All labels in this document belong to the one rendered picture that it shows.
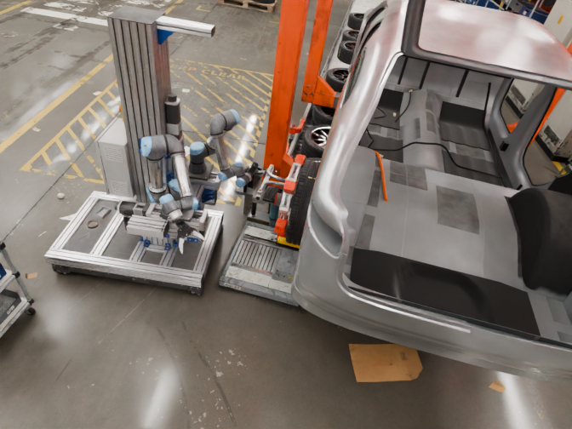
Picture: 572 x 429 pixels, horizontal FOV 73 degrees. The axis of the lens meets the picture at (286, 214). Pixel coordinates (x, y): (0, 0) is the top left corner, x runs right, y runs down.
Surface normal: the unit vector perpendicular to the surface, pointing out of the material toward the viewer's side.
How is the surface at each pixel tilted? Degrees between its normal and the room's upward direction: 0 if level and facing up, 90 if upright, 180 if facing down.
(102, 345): 0
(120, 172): 90
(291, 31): 90
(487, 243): 22
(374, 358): 1
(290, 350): 0
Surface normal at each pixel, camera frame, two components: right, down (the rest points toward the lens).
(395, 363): 0.10, -0.73
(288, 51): -0.22, 0.63
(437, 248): 0.04, -0.45
